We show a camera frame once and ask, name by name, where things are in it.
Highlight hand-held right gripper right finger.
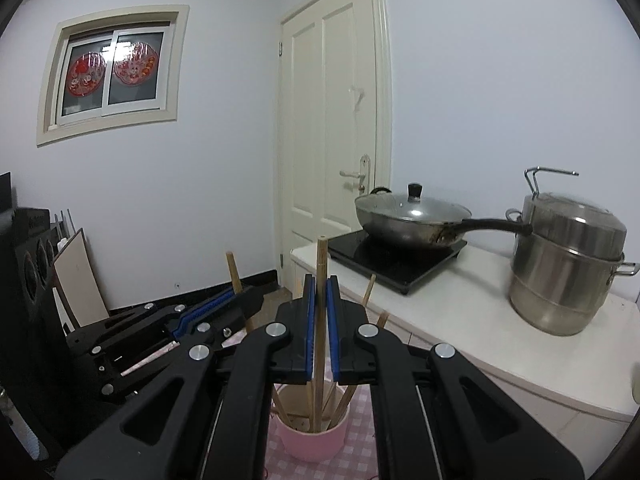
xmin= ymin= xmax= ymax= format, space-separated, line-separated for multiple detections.
xmin=326 ymin=275 xmax=586 ymax=480

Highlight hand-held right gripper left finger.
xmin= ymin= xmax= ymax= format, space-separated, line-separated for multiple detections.
xmin=55 ymin=274 xmax=318 ymax=480

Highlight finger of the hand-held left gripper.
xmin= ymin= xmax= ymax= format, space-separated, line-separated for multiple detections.
xmin=67 ymin=289 xmax=242 ymax=361
xmin=100 ymin=286 xmax=267 ymax=397

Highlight single wooden chopstick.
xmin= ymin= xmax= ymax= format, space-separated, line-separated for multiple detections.
xmin=312 ymin=237 xmax=331 ymax=433
xmin=225 ymin=251 xmax=256 ymax=333

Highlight bunch of wooden chopsticks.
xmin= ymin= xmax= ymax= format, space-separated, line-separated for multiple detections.
xmin=270 ymin=275 xmax=390 ymax=433

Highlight pink cup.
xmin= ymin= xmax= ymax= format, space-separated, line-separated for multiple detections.
xmin=270 ymin=384 xmax=349 ymax=463

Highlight black induction cooktop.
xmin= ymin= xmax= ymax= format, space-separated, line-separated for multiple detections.
xmin=327 ymin=232 xmax=468 ymax=296

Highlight metal rods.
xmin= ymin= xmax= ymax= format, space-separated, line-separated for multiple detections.
xmin=54 ymin=209 xmax=77 ymax=241

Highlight steel wok with glass lid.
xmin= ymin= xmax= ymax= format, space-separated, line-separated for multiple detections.
xmin=355 ymin=183 xmax=533 ymax=251

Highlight white kitchen counter cabinet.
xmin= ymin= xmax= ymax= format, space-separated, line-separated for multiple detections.
xmin=291 ymin=245 xmax=640 ymax=461

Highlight cream panel door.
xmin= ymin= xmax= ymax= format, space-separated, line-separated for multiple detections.
xmin=275 ymin=0 xmax=393 ymax=306

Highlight steel steamer pot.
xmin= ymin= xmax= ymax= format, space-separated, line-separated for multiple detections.
xmin=505 ymin=166 xmax=640 ymax=337

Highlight cream framed window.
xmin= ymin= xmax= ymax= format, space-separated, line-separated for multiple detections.
xmin=36 ymin=5 xmax=191 ymax=148

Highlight red paper window cutting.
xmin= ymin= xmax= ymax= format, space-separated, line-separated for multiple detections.
xmin=114 ymin=46 xmax=155 ymax=86
xmin=67 ymin=52 xmax=107 ymax=97

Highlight metal door handle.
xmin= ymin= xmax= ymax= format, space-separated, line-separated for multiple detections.
xmin=340 ymin=155 xmax=373 ymax=193

